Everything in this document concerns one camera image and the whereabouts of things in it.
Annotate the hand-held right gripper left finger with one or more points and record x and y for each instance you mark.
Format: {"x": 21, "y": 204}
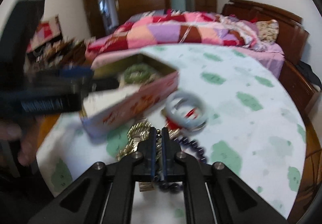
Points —
{"x": 152, "y": 149}

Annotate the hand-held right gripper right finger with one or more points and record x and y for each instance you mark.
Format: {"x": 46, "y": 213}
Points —
{"x": 164, "y": 155}

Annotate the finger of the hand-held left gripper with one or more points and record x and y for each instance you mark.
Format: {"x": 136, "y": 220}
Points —
{"x": 74, "y": 72}
{"x": 103, "y": 84}

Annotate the white jade bangle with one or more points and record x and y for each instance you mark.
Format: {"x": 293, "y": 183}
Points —
{"x": 176, "y": 116}

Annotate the pink tin box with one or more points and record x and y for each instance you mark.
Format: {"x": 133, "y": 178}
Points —
{"x": 140, "y": 103}

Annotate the person's left hand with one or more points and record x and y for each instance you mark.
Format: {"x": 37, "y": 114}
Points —
{"x": 27, "y": 143}

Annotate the cluttered wooden dresser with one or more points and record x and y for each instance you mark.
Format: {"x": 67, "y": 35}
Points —
{"x": 65, "y": 55}

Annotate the rectangular mirror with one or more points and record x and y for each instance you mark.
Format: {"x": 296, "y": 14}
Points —
{"x": 46, "y": 33}

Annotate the wooden door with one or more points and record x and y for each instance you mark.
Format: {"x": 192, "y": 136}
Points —
{"x": 89, "y": 10}

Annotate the patchwork quilt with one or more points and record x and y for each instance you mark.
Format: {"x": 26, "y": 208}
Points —
{"x": 163, "y": 33}

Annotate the brown wooden wardrobe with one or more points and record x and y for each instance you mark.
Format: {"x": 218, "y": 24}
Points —
{"x": 151, "y": 0}

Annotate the wooden nightstand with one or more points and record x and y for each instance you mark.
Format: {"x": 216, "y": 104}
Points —
{"x": 294, "y": 88}

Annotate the floral pillow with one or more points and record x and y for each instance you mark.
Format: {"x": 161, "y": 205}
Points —
{"x": 268, "y": 30}

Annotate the dark cloth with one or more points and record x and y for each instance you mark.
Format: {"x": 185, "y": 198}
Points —
{"x": 309, "y": 73}

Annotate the wooden bed headboard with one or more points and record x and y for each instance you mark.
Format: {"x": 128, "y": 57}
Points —
{"x": 289, "y": 30}

